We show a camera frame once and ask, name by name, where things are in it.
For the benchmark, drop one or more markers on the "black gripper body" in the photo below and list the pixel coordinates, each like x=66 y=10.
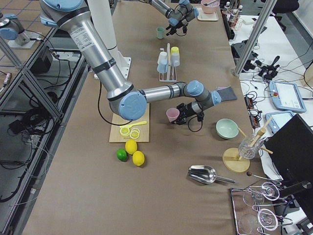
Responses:
x=176 y=26
x=188 y=109

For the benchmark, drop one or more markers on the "pink plastic cup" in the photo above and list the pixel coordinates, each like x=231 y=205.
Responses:
x=172 y=114

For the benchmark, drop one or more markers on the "sage green cup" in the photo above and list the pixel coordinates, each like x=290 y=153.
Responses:
x=160 y=32

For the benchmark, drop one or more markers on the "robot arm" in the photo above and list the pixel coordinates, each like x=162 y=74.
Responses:
x=178 y=17
x=89 y=22

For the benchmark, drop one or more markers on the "yellow cup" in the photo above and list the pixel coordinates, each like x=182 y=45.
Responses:
x=175 y=51

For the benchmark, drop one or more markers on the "grey cup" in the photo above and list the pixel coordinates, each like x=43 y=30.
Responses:
x=175 y=59

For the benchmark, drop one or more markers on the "white cup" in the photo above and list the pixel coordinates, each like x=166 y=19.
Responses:
x=162 y=57

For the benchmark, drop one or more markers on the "light blue cup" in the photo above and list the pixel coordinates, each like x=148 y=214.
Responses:
x=162 y=68

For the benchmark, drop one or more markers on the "cream plastic tray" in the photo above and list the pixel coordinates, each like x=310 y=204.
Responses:
x=204 y=17

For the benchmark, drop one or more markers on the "pink bowl with ice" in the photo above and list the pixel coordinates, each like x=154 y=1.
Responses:
x=209 y=6

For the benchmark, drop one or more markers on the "mint green bowl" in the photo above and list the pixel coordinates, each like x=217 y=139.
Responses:
x=227 y=128

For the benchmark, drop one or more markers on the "grey folded cloth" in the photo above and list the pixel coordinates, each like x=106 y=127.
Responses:
x=226 y=93

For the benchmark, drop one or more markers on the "bamboo cutting board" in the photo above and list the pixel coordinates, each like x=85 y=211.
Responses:
x=115 y=136

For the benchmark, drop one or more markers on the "lemon slice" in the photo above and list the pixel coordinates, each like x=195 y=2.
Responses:
x=124 y=131
x=134 y=133

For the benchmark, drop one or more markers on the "yellow plastic knife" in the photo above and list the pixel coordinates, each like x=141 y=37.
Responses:
x=134 y=124

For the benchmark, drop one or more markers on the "yellow lemon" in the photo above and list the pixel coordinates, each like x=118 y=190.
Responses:
x=138 y=158
x=131 y=146

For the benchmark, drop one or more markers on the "steel ice scoop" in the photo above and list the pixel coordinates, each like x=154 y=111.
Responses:
x=206 y=174

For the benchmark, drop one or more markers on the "wooden mug tree stand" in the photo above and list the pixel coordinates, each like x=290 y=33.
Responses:
x=234 y=162

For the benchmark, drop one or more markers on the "green lime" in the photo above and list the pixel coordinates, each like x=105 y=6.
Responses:
x=122 y=155

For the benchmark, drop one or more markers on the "crystal glass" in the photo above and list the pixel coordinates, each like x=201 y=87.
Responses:
x=247 y=150

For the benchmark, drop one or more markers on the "teach pendant tablet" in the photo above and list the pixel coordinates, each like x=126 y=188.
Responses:
x=286 y=96
x=279 y=119

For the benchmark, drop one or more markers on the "black monitor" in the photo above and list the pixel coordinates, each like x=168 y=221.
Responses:
x=292 y=148

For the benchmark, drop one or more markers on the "white wire cup rack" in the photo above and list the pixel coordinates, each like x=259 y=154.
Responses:
x=171 y=75

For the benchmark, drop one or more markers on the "aluminium frame post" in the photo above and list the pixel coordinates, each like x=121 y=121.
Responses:
x=256 y=31

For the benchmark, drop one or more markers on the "wire glass rack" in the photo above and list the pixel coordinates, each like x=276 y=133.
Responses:
x=253 y=210

